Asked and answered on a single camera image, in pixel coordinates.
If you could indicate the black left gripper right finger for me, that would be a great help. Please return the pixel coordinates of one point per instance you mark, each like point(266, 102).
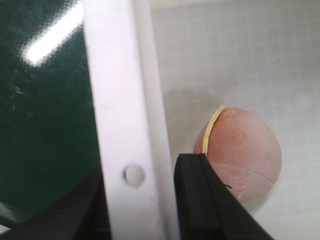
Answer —
point(206, 208)

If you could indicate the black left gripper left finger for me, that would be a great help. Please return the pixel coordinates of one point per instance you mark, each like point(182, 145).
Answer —
point(82, 214)

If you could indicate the white plastic tote box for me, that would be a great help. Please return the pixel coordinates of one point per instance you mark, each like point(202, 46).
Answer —
point(160, 68)

